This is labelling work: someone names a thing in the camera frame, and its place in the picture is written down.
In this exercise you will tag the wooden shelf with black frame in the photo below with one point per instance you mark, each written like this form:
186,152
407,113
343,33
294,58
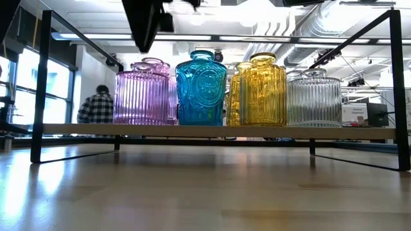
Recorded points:
205,132

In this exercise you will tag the black monitor back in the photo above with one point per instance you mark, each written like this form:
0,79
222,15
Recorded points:
377,114

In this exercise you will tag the person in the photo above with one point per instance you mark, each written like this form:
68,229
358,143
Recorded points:
96,109

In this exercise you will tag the black aluminium table frame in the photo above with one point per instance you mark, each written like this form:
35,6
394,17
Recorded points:
257,143

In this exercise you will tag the wide pink ribbed glass vase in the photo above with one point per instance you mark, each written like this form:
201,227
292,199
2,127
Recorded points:
141,102

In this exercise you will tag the wide clear ribbed glass vase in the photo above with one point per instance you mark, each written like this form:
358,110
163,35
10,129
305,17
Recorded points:
314,102

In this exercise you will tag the white equipment sign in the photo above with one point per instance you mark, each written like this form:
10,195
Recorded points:
353,112

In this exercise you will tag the overhead beam with light strips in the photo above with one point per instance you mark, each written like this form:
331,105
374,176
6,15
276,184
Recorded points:
214,38

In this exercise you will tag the bright window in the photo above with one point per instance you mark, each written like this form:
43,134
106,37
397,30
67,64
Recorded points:
57,90

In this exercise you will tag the wide yellow ribbed glass vase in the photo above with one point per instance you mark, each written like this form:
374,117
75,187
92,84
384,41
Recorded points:
263,96

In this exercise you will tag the white ceiling conduit pipes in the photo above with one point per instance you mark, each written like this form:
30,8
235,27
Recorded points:
263,48

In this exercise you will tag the slim pink ribbed glass vase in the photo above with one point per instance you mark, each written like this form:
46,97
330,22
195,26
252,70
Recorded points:
173,102

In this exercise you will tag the teal medallion embossed glass vase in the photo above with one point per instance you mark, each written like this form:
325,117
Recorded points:
201,96

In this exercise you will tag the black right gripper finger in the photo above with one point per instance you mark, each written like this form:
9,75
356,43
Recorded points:
303,2

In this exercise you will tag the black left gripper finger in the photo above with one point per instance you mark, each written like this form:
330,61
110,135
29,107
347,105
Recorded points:
167,22
144,22

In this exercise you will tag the black ceiling camera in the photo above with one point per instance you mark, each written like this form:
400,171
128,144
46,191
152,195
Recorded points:
219,57

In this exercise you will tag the black ceiling spotlight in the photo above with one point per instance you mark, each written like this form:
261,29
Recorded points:
111,60
356,82

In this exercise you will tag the silver ventilation duct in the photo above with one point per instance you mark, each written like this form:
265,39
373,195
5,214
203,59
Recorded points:
337,22

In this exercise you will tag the black ceiling track lights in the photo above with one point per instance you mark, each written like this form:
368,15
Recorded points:
329,56

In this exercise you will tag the white ceiling air duct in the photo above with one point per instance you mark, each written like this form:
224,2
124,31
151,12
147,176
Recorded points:
181,48

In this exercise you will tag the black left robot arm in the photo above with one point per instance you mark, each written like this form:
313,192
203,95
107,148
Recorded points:
4,13

